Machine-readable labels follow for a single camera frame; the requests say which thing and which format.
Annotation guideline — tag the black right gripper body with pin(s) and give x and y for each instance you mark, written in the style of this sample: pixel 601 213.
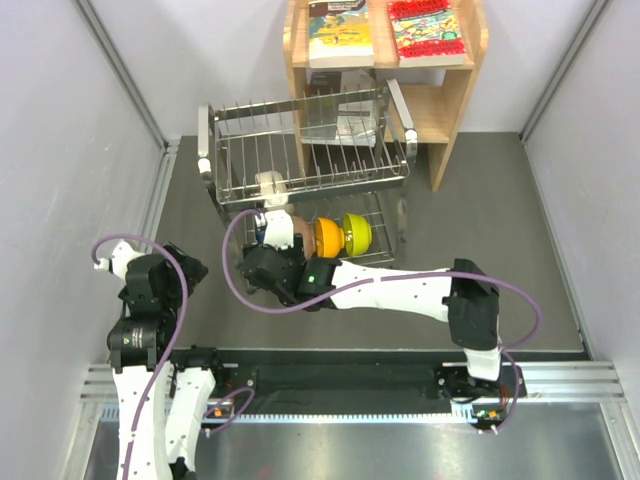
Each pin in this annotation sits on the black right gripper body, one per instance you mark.
pixel 288 253

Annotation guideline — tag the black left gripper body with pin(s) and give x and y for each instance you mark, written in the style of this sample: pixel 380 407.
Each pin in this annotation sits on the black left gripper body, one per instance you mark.
pixel 195 272

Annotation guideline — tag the steel two-tier dish rack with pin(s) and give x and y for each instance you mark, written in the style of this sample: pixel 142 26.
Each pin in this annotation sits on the steel two-tier dish rack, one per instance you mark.
pixel 236 143

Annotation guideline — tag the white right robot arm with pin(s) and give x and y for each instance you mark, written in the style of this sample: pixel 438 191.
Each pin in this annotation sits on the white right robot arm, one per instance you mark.
pixel 461 297

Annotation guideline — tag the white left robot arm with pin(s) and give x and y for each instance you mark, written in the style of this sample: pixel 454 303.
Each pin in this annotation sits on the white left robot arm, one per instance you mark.
pixel 162 391

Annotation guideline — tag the orange bowl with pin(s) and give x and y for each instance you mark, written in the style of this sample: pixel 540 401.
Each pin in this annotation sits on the orange bowl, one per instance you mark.
pixel 329 238

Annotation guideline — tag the lime green bowl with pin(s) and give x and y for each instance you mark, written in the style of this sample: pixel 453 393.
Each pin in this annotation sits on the lime green bowl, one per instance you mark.
pixel 358 234

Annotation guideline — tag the cream ceramic bowl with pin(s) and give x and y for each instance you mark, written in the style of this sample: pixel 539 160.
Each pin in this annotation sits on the cream ceramic bowl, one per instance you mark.
pixel 272 187

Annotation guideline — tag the wooden shelf unit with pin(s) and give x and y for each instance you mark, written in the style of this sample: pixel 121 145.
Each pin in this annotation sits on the wooden shelf unit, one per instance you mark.
pixel 437 111

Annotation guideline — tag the yellow blue cover book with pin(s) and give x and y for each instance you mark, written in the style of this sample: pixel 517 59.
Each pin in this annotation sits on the yellow blue cover book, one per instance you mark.
pixel 339 35

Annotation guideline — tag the red colourful cover book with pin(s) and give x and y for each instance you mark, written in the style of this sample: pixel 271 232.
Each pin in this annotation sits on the red colourful cover book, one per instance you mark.
pixel 426 34

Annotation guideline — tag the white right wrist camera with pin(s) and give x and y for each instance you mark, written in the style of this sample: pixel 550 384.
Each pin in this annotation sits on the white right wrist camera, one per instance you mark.
pixel 280 229

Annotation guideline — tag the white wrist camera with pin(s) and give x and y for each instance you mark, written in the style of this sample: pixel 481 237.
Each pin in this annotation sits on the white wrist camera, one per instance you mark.
pixel 280 229
pixel 119 259

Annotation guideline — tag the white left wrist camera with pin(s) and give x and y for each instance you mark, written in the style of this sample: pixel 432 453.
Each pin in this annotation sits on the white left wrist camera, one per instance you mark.
pixel 119 259

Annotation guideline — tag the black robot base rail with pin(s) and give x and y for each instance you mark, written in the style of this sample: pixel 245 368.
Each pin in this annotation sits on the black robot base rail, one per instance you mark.
pixel 351 382

